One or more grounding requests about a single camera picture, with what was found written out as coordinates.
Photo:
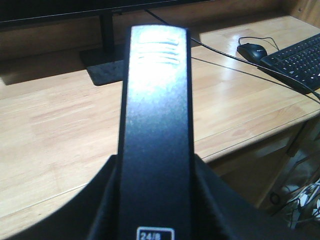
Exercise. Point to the black keyboard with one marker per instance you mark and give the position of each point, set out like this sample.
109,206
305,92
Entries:
300,61

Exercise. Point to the wooden desk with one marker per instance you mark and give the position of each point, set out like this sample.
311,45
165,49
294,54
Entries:
57,129

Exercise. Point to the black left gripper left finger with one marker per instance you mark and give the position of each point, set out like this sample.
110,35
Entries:
73,221

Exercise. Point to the black computer mouse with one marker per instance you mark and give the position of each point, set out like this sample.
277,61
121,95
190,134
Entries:
252,52

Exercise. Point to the black computer monitor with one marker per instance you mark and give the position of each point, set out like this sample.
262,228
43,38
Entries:
105,64

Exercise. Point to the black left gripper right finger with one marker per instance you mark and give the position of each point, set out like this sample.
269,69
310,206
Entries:
222,214

